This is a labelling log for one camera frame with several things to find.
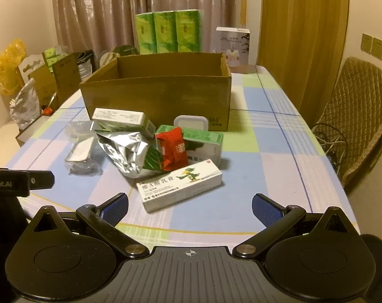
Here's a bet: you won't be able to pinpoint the flat white box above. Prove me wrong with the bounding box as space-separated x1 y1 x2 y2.
16 114 65 147

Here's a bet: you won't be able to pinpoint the orange handled tool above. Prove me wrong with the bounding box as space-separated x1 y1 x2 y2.
42 91 57 116

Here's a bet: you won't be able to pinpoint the pack of green tissue packets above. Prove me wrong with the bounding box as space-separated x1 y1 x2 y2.
135 9 201 54

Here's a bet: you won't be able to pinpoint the desktop with checked tablecloth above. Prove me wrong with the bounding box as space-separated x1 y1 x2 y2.
0 65 359 250

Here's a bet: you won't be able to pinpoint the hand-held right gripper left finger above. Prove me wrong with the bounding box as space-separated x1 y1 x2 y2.
30 192 150 259

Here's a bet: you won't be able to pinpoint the silver foil bag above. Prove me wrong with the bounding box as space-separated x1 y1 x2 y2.
96 131 151 177

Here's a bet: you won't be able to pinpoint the green foil packet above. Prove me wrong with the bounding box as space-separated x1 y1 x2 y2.
143 147 164 171

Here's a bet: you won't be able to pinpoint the white humidifier box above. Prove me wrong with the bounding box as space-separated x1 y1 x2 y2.
215 27 251 67

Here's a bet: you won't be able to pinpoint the white cardboard hanger card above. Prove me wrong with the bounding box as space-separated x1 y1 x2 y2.
18 54 48 86

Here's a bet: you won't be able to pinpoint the white square night light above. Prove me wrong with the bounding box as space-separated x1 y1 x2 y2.
173 115 209 133

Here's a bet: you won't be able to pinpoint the beige curtain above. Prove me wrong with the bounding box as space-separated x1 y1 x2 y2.
51 0 237 56

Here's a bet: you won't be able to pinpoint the clear plastic bag with charger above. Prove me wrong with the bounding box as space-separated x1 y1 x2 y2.
64 121 103 175

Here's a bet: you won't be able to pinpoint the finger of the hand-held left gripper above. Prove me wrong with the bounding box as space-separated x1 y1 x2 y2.
28 170 55 191

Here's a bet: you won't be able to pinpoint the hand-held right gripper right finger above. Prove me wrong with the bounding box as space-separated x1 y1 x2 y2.
233 192 352 259

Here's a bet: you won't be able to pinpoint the wicker chair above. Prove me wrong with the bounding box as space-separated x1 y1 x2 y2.
314 57 382 187

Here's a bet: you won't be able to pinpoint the yellow plastic bag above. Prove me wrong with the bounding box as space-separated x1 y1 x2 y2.
0 39 27 95

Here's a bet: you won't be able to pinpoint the small brown cardboard box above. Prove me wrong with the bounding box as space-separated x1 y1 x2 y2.
28 54 81 106

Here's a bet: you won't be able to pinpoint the yellow strip on wall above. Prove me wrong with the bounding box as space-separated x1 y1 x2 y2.
240 0 249 26

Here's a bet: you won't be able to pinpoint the white medicine box cartoon crocodile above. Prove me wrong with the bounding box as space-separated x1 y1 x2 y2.
136 159 223 213

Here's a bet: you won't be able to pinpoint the tangle of cables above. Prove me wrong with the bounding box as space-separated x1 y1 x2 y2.
311 123 347 165

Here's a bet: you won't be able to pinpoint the small green boxes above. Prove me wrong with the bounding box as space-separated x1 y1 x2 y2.
44 47 68 65

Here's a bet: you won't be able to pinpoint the red snack packet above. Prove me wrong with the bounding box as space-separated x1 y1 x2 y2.
155 127 189 171

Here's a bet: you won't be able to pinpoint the round instant food bowl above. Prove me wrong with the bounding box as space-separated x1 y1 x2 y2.
99 45 140 68

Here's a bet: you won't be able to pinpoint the crumpled silver plastic bag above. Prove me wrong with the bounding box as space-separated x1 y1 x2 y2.
9 79 41 130

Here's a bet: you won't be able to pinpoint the white and green medicine box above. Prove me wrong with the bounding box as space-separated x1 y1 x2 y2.
91 108 156 138

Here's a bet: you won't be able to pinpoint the yellow curtain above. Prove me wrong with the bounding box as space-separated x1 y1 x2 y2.
262 0 351 123

